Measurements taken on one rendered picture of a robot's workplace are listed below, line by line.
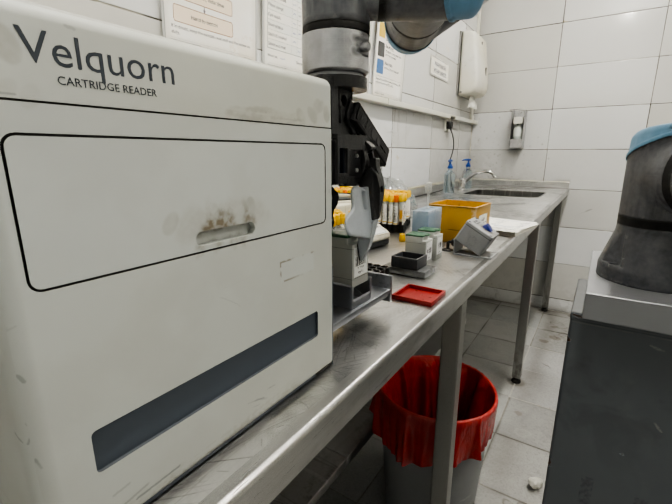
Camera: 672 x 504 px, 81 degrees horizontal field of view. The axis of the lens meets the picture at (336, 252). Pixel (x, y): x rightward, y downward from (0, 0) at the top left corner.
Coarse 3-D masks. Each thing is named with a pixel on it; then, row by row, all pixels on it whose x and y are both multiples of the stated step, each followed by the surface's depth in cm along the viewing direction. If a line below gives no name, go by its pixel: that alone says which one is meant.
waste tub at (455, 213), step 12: (432, 204) 106; (444, 204) 116; (456, 204) 116; (468, 204) 114; (480, 204) 111; (444, 216) 105; (456, 216) 103; (468, 216) 101; (480, 216) 104; (444, 228) 106; (456, 228) 104; (444, 240) 107
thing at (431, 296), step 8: (408, 288) 69; (416, 288) 69; (424, 288) 68; (432, 288) 68; (392, 296) 65; (400, 296) 64; (408, 296) 66; (416, 296) 66; (424, 296) 66; (432, 296) 66; (440, 296) 65; (424, 304) 62; (432, 304) 62
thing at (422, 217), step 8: (424, 208) 98; (432, 208) 98; (440, 208) 100; (416, 216) 94; (424, 216) 93; (432, 216) 95; (440, 216) 101; (416, 224) 95; (424, 224) 94; (432, 224) 96; (440, 224) 102
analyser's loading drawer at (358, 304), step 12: (372, 276) 59; (384, 276) 58; (336, 288) 51; (348, 288) 50; (360, 288) 54; (372, 288) 58; (384, 288) 58; (336, 300) 51; (348, 300) 50; (360, 300) 51; (372, 300) 53; (384, 300) 59; (336, 312) 49; (348, 312) 49; (360, 312) 52; (336, 324) 46
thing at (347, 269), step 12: (336, 240) 50; (348, 240) 49; (336, 252) 50; (348, 252) 49; (336, 264) 51; (348, 264) 50; (360, 264) 51; (336, 276) 51; (348, 276) 50; (360, 276) 51
